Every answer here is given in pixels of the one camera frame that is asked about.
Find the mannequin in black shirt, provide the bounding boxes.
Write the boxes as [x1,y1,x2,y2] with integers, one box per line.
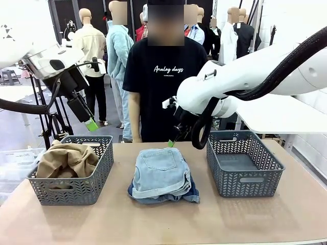
[233,7,263,59]

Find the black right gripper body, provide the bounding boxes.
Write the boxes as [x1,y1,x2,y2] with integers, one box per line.
[176,106,199,141]

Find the mannequin in light blue shirt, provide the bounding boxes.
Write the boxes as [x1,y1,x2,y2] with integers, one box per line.
[183,4,205,45]

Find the tan garment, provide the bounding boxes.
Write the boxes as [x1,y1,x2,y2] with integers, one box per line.
[35,139,100,191]

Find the grey plastic lattice basket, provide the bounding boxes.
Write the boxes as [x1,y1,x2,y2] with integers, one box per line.
[27,135,114,206]
[206,130,286,199]

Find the clear plastic storage box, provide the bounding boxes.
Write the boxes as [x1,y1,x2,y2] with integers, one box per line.
[0,147,46,202]

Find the person's right forearm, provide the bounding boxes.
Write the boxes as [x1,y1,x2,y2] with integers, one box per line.
[128,109,143,143]

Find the light blue denim shorts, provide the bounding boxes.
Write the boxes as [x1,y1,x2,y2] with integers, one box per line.
[131,148,192,199]

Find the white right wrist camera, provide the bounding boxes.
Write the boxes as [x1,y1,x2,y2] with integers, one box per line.
[162,95,179,110]

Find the black tripod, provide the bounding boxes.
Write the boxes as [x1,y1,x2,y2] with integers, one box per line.
[29,68,75,150]

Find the black light stand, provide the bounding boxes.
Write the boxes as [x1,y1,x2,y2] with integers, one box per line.
[270,24,278,46]

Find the black corrugated cable hose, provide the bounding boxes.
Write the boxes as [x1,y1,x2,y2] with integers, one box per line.
[0,76,62,115]
[191,25,327,150]

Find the small mannequin in black top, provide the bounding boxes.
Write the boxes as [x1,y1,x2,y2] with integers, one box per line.
[204,17,222,61]

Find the mannequin in light blue fleece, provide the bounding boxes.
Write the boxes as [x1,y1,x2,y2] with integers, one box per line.
[106,0,135,142]

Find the mannequin in cream jacket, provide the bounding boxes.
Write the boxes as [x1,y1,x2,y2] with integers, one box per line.
[73,7,108,126]

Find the person in black T-shirt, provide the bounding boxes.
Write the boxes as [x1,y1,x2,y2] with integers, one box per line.
[122,0,209,143]

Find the mannequin in white shirt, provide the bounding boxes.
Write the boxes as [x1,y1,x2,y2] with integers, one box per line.
[219,6,240,64]

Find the dark blue denim shorts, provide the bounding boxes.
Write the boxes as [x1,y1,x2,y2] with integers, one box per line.
[127,182,201,204]

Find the dark stool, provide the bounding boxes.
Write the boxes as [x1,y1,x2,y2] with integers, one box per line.
[1,69,22,86]

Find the white table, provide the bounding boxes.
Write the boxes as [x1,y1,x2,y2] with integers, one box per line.
[0,85,48,128]
[235,88,327,135]

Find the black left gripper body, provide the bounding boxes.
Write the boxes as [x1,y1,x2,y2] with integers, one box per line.
[43,65,89,100]

